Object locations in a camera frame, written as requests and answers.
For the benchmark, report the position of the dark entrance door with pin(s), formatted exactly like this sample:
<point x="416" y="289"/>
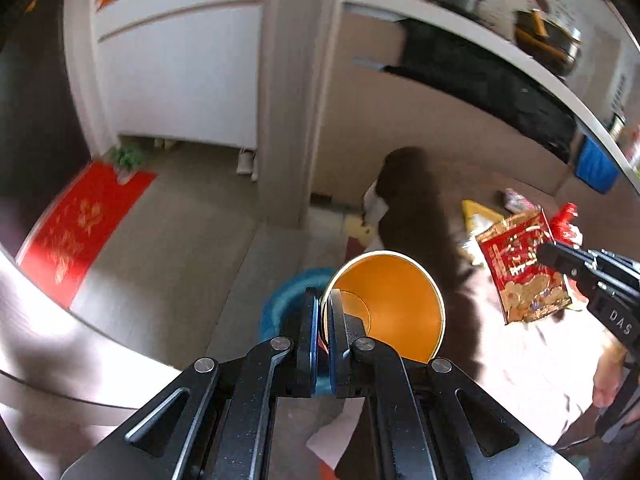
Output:
<point x="42" y="146"/>

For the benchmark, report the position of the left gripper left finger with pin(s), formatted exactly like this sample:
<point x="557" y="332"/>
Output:
<point x="300" y="325"/>

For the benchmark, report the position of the white cabinet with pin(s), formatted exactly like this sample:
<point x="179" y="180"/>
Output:
<point x="170" y="69"/>

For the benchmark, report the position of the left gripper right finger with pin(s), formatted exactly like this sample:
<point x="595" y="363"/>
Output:
<point x="351" y="374"/>

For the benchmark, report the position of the blue-lined trash bin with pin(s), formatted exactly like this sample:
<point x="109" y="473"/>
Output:
<point x="289" y="298"/>

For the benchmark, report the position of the blue cloth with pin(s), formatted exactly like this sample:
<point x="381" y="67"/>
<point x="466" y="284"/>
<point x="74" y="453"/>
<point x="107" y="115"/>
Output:
<point x="595" y="168"/>

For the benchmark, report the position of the green potted plant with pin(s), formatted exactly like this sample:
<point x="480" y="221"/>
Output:
<point x="126" y="162"/>

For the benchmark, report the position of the black hanging cloth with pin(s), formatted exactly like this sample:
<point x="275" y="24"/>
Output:
<point x="454" y="65"/>

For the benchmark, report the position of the person's right hand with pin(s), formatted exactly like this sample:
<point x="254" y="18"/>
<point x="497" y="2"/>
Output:
<point x="608" y="377"/>

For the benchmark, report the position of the gold-lined paper cup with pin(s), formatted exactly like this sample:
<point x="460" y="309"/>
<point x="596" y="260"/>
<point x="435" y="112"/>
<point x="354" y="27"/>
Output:
<point x="397" y="301"/>

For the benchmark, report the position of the red door mat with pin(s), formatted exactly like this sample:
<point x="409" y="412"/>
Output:
<point x="58" y="253"/>

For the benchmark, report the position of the red snack bag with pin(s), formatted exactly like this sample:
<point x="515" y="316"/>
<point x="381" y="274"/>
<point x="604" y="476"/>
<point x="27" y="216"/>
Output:
<point x="528" y="290"/>

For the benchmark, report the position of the yellow snack package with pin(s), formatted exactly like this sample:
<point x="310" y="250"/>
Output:
<point x="477" y="219"/>

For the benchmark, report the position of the red packet on table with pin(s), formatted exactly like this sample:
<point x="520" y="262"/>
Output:
<point x="562" y="226"/>

